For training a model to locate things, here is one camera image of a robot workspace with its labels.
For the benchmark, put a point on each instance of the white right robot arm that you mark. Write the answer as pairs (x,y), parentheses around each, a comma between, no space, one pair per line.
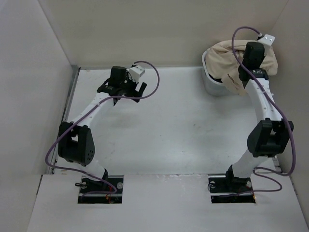
(272,132)

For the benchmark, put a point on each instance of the white plastic laundry basket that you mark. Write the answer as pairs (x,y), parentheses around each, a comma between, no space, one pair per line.
(212,87)

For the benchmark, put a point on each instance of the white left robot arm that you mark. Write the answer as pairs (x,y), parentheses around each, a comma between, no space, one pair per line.
(78,146)

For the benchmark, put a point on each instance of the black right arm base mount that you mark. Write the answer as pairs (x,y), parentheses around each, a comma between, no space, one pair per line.
(224,191)

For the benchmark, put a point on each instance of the beige drawstring trousers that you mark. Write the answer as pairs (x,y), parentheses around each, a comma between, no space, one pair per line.
(222,64)

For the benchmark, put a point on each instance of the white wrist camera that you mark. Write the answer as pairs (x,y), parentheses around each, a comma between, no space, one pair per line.
(135,73)
(266,40)

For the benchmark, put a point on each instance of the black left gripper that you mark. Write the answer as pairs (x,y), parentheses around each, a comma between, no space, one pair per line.
(133,93)

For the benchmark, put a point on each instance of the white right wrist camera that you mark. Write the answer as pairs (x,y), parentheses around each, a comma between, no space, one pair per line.
(266,40)

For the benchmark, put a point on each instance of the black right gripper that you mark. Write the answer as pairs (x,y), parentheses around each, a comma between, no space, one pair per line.
(262,55)

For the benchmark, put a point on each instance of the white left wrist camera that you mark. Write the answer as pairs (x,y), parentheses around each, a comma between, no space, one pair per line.
(135,73)

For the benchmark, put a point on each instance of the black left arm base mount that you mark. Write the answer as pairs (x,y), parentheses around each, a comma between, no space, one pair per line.
(95,192)

